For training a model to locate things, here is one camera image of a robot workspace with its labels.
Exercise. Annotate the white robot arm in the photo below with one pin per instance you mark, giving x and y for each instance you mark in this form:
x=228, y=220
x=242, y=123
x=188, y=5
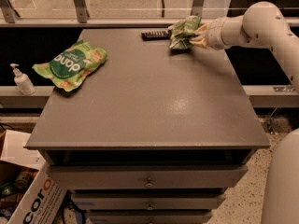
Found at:
x=263, y=26

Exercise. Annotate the metal bracket on ledge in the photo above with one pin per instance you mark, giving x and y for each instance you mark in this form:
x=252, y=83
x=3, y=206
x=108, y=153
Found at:
x=284, y=88

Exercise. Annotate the white pump dispenser bottle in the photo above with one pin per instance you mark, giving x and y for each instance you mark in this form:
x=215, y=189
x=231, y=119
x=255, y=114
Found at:
x=22, y=81

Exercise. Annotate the grey drawer cabinet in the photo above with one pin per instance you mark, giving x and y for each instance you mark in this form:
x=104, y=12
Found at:
x=153, y=136

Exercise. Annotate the white cardboard box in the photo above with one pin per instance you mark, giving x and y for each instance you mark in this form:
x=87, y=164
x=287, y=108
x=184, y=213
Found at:
x=28, y=194

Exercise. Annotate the dark rxbar chocolate bar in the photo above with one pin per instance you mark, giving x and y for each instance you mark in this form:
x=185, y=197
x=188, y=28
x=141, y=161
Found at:
x=155, y=35

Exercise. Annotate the green jalapeno chip bag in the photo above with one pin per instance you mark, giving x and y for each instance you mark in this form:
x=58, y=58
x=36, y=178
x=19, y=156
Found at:
x=182, y=31

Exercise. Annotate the metal railing post far left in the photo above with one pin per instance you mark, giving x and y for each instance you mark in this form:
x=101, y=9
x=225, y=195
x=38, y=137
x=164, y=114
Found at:
x=9, y=12

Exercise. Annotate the metal railing post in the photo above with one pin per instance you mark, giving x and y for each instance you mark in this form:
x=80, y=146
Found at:
x=81, y=11
x=9, y=12
x=198, y=0

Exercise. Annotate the metal railing post right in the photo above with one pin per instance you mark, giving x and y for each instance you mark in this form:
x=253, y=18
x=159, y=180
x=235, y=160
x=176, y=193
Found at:
x=198, y=0

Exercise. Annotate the green dang snack bag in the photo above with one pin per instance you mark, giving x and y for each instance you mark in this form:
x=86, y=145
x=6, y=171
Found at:
x=69, y=69

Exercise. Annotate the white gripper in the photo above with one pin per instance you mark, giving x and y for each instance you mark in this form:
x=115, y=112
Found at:
x=215, y=34

